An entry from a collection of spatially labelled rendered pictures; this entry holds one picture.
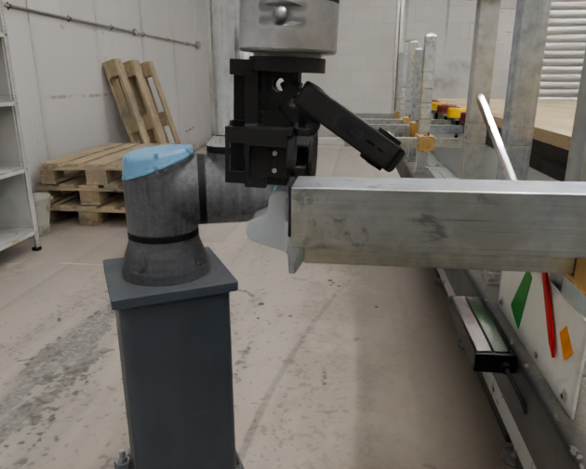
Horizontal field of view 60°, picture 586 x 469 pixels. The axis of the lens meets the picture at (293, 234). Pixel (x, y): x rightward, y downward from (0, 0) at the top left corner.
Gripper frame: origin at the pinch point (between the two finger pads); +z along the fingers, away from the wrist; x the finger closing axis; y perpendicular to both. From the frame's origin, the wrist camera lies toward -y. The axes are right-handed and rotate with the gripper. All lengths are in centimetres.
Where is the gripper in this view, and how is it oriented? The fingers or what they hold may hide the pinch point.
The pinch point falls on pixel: (300, 261)
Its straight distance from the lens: 52.9
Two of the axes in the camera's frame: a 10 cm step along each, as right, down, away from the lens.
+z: -0.4, 9.5, 3.0
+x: -1.2, 2.9, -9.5
